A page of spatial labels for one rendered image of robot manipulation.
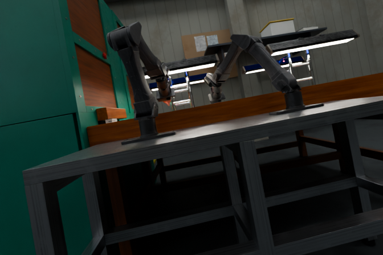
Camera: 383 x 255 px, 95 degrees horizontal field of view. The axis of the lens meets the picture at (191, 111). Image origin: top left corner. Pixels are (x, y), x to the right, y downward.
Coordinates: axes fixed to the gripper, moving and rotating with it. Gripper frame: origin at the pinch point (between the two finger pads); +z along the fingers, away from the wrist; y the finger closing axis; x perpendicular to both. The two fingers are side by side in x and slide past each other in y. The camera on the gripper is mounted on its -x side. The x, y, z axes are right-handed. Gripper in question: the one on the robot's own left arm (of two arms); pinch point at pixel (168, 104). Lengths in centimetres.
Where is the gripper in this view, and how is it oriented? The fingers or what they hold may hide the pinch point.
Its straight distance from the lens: 105.4
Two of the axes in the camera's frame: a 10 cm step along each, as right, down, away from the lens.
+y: -9.8, 1.8, -0.2
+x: 1.5, 7.4, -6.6
